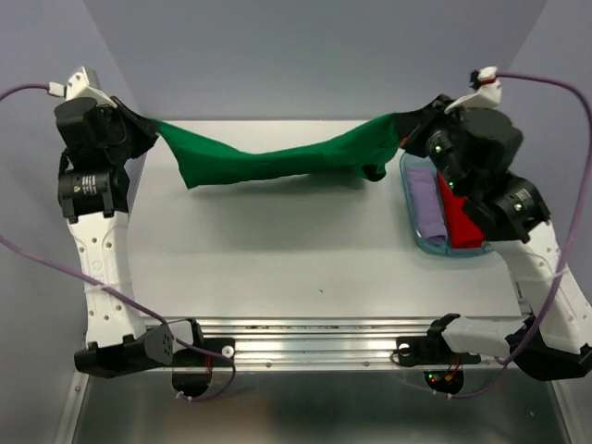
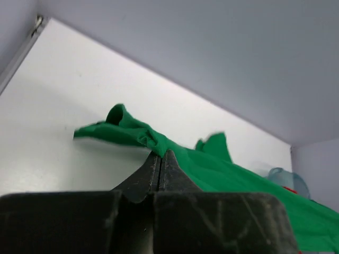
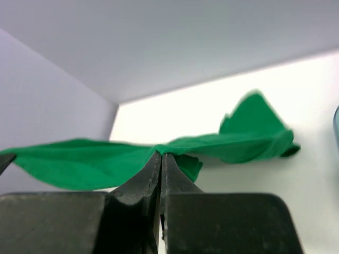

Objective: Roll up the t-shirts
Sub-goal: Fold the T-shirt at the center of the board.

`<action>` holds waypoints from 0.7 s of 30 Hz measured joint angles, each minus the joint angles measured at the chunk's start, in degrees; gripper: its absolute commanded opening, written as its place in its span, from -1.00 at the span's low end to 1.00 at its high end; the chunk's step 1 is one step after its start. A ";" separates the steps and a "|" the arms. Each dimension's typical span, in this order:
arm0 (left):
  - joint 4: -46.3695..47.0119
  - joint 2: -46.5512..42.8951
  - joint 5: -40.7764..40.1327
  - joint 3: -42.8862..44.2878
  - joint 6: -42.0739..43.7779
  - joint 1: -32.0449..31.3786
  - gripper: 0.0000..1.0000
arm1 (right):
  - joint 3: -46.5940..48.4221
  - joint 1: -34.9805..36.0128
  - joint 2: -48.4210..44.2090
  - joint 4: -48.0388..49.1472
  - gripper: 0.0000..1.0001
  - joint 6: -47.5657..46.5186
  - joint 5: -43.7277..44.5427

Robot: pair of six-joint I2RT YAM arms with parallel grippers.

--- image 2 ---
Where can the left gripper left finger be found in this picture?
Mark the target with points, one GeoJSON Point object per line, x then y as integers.
{"type": "Point", "coordinates": [143, 181]}

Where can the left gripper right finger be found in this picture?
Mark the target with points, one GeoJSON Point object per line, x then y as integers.
{"type": "Point", "coordinates": [172, 177]}

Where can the green t shirt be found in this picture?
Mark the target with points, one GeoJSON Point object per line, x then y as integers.
{"type": "Point", "coordinates": [209, 165]}

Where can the red t shirt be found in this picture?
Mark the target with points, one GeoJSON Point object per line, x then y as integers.
{"type": "Point", "coordinates": [289, 189]}

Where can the translucent blue plastic bin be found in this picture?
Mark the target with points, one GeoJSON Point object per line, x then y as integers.
{"type": "Point", "coordinates": [292, 180]}

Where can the aluminium rail frame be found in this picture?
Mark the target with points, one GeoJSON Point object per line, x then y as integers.
{"type": "Point", "coordinates": [23, 51]}

